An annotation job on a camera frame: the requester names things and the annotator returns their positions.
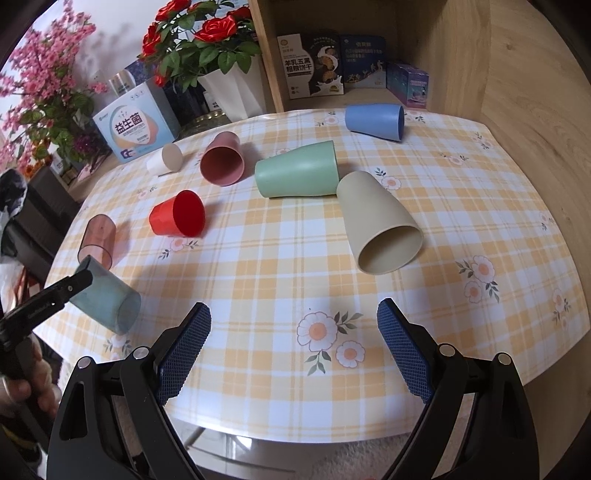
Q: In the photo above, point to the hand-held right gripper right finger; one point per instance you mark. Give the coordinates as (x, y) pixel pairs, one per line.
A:
(404, 350)

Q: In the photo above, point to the pink flat box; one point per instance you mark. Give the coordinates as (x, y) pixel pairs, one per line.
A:
(90, 170)

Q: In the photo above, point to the person's left hand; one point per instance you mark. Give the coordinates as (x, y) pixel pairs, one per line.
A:
(44, 376)

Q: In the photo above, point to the dark furniture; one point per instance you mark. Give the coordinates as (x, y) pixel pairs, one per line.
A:
(44, 217)

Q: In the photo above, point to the translucent blue-grey cup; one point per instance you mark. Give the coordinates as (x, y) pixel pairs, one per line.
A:
(108, 297)

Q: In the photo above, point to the dark box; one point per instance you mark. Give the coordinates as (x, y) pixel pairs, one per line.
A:
(184, 101)

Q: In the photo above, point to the blue cup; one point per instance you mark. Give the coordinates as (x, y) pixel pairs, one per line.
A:
(369, 121)

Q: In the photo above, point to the yellow plaid floral tablecloth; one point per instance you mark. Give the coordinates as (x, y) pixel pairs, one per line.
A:
(277, 263)

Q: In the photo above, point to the white and blue box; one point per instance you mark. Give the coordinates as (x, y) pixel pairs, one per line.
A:
(134, 127)

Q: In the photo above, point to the metal tumbler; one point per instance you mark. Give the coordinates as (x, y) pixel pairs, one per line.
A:
(121, 84)

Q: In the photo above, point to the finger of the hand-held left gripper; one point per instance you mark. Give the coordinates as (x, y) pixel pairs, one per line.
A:
(55, 293)

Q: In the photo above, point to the white cup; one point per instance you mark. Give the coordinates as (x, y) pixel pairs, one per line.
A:
(159, 161)

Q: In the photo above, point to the purple box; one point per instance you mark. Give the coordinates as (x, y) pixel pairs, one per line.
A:
(408, 85)

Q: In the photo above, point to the translucent pink cup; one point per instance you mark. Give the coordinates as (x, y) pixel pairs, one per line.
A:
(97, 235)

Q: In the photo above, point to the beige cup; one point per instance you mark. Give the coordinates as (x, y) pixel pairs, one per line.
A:
(369, 207)

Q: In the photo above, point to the red artificial roses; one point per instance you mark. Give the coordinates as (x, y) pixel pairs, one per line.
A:
(203, 41)

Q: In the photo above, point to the black and white biscuit box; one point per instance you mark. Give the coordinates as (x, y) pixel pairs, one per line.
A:
(309, 64)

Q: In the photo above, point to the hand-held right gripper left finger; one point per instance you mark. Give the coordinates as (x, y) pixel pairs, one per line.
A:
(184, 350)

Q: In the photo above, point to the pink artificial blossoms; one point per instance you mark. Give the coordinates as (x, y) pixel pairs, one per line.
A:
(51, 78)

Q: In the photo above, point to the gold-rimmed dish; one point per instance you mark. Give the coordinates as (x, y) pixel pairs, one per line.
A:
(205, 121)

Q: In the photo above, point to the white vase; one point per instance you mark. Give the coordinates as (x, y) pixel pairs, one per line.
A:
(235, 92)

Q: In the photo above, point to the wooden shelf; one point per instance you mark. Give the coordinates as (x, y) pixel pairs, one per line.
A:
(508, 69)

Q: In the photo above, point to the red cup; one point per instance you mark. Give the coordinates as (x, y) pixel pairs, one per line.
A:
(180, 214)

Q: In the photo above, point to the green cup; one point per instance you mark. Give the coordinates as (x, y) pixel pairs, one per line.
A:
(295, 170)

